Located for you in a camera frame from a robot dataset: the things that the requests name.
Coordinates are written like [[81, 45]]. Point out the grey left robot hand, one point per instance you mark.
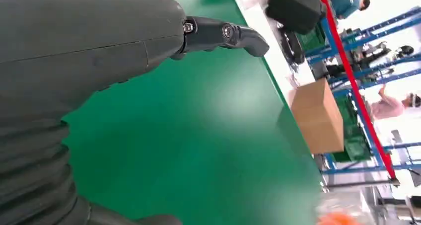
[[82, 36]]

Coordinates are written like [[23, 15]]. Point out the green table mat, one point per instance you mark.
[[197, 134]]

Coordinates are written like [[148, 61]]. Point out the white table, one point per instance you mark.
[[259, 22]]

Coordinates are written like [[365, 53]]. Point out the black handheld device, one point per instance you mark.
[[292, 45]]

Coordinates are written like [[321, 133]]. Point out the black bag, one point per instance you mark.
[[294, 8]]

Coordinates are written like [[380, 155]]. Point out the green plastic crate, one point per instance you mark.
[[312, 39], [353, 134]]

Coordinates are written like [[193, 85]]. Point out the brown cardboard box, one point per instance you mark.
[[317, 118]]

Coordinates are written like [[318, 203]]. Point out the person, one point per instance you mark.
[[388, 106], [347, 4]]

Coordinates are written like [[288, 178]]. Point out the red pole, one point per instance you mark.
[[353, 82]]

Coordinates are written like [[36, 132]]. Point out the blue metal rack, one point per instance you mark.
[[365, 118]]

